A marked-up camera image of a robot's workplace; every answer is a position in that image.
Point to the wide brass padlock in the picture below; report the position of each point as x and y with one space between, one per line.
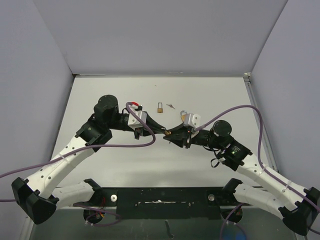
183 115

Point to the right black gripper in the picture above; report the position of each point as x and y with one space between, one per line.
179 140

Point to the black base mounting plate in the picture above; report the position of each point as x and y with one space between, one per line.
163 203

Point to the long-shackle brass padlock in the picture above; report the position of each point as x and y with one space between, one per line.
160 108
167 132

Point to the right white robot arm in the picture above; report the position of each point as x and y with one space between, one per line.
296 205

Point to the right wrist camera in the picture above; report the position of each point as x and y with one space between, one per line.
192 120

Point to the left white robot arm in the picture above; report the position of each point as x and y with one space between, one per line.
39 195

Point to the aluminium frame rail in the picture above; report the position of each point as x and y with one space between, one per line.
265 142

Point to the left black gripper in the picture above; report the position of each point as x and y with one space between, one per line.
157 129

